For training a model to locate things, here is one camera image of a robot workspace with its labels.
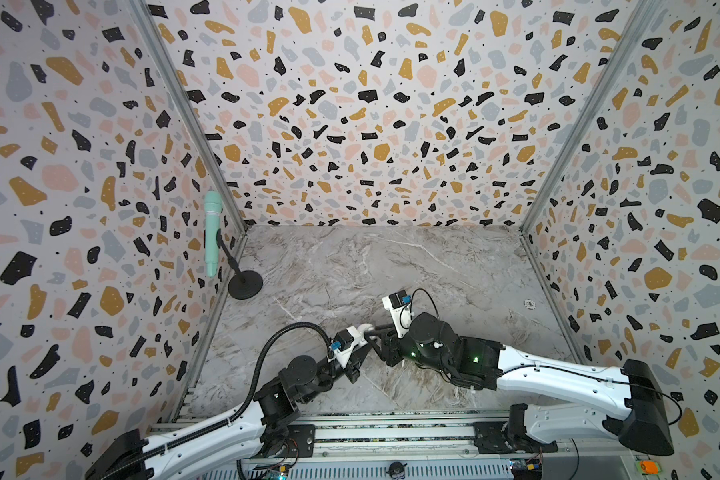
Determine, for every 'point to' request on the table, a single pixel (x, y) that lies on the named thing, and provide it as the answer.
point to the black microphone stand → (244, 285)
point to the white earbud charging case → (365, 327)
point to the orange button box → (646, 467)
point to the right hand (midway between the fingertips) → (368, 332)
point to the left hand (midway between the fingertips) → (375, 334)
